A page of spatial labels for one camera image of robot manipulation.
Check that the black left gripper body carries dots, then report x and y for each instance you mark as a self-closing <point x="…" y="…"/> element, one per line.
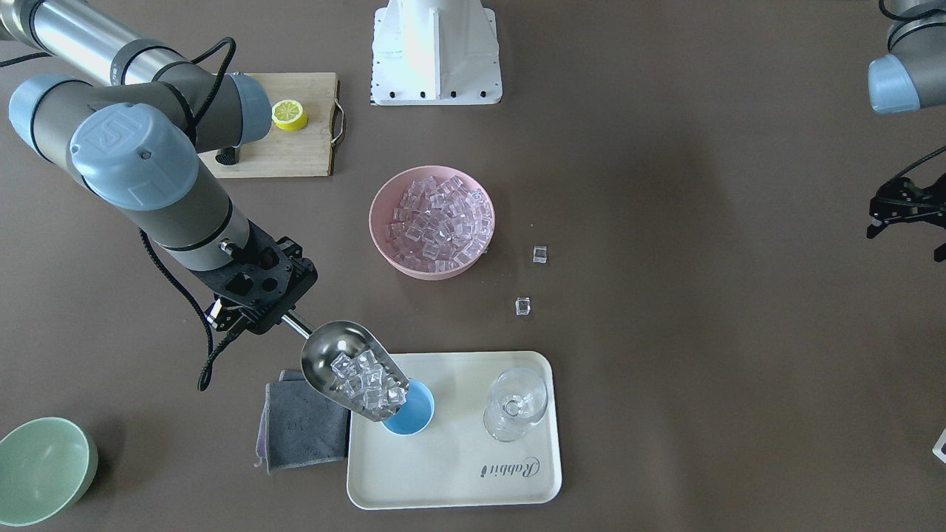
<point x="903" y="207"/>

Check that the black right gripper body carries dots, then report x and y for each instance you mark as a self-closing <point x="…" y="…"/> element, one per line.
<point x="230" y="313"/>

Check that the steel ice scoop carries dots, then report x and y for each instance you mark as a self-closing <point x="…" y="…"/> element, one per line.
<point x="344" y="362"/>

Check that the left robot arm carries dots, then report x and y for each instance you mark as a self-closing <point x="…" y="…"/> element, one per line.
<point x="909" y="78"/>

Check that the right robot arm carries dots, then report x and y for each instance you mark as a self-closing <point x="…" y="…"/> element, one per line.
<point x="132" y="131"/>

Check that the clear ice cube pile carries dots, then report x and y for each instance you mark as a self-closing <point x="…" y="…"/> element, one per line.
<point x="437" y="225"/>

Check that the light blue cup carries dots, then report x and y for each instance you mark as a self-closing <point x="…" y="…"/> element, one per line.
<point x="417" y="412"/>

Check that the loose ice cube near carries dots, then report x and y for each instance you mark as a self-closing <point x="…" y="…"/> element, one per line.
<point x="522" y="306"/>

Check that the loose ice cube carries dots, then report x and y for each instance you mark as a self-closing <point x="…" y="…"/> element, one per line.
<point x="522" y="306"/>
<point x="539" y="254"/>

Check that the loose ice cube far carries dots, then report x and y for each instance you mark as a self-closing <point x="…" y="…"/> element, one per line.
<point x="539" y="254"/>

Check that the steel muddler black tip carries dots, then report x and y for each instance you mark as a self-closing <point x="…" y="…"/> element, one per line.
<point x="228" y="156"/>

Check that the grey folded cloth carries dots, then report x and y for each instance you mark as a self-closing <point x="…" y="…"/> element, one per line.
<point x="299" y="427"/>

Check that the bamboo cutting board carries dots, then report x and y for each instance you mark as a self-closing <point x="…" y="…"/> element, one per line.
<point x="281" y="154"/>

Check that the halved lemon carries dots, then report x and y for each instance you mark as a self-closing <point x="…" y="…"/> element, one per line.
<point x="289" y="115"/>

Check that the cream serving tray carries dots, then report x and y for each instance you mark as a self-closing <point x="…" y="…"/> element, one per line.
<point x="453" y="461"/>

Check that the green ceramic bowl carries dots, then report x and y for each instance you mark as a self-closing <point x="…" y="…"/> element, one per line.
<point x="47" y="465"/>

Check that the clear wine glass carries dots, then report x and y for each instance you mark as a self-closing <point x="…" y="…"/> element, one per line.
<point x="517" y="401"/>

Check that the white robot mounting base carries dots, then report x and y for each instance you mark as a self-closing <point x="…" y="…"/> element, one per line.
<point x="435" y="53"/>

